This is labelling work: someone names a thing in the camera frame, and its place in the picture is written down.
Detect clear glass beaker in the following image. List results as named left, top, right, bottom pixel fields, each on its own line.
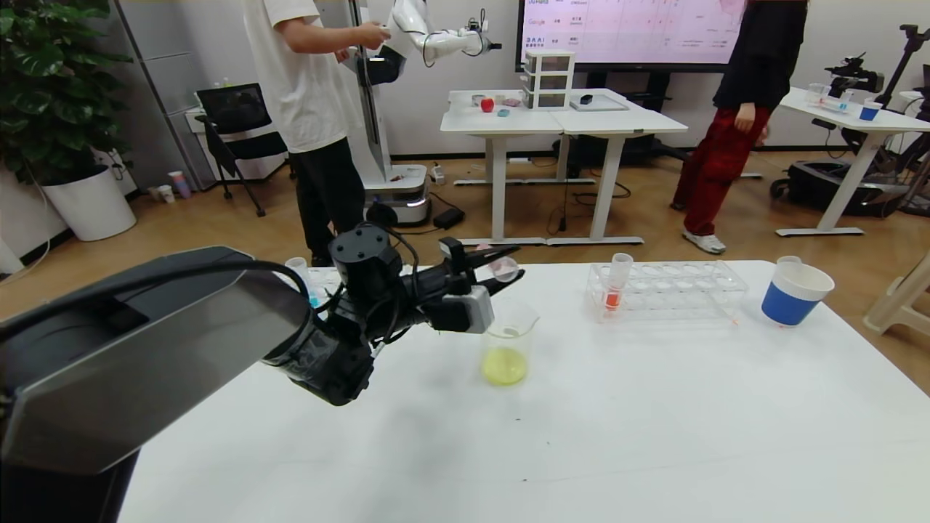
left=480, top=301, right=542, bottom=386

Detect black mobile robot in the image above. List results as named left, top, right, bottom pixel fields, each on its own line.
left=770, top=25, right=930, bottom=219

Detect black office chair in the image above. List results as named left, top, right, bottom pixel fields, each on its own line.
left=195, top=81, right=299, bottom=217

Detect black display stand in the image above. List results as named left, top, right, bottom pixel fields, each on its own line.
left=567, top=71, right=696, bottom=177

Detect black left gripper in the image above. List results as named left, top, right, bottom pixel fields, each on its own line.
left=401, top=236, right=525, bottom=301

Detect grey laptop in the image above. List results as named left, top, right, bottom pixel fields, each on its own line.
left=569, top=94, right=630, bottom=113

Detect person black top red trousers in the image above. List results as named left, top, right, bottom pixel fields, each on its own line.
left=670, top=0, right=809, bottom=255

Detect blue pigment test tube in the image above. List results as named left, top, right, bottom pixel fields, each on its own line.
left=285, top=256, right=320, bottom=306

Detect person in white t-shirt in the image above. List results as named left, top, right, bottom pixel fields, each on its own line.
left=242, top=0, right=393, bottom=268

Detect clear acrylic tube rack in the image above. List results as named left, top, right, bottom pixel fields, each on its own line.
left=586, top=260, right=749, bottom=324
left=276, top=263, right=349, bottom=306

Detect potted green plant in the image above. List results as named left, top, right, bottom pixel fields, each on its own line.
left=0, top=0, right=137, bottom=241

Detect clear drawer organiser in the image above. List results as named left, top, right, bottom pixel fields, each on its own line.
left=523, top=49, right=576, bottom=111

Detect pink-red pigment test tube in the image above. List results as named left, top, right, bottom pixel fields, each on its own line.
left=474, top=243, right=521, bottom=284

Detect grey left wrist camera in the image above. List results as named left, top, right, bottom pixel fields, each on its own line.
left=427, top=285, right=496, bottom=335

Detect white humanoid robot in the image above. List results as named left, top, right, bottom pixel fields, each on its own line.
left=341, top=0, right=502, bottom=228

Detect orange-red pigment test tube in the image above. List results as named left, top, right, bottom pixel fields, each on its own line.
left=603, top=253, right=635, bottom=312

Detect blue white paper cup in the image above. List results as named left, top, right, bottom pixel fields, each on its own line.
left=761, top=259, right=835, bottom=328

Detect grey metal cabinet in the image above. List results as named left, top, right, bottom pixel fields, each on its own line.
left=115, top=0, right=219, bottom=191

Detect large wall display screen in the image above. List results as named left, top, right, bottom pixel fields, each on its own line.
left=517, top=0, right=749, bottom=73

